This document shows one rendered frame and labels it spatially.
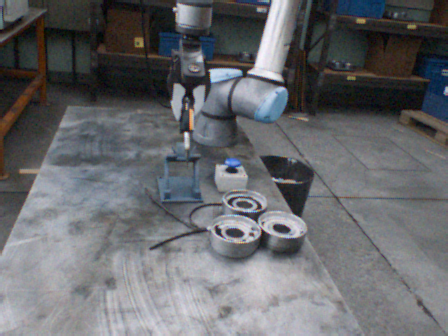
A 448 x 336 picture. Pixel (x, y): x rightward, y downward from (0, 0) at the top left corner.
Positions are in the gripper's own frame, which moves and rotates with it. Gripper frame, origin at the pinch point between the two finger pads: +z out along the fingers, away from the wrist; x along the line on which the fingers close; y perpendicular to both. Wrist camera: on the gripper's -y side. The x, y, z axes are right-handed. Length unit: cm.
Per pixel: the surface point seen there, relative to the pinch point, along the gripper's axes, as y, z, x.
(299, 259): -28.8, 19.7, -20.6
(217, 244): -25.9, 17.3, -3.8
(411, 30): 310, 6, -270
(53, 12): 362, 30, 64
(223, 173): 1.8, 15.2, -10.9
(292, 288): -37.2, 19.7, -15.9
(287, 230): -20.9, 17.9, -20.5
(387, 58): 318, 36, -257
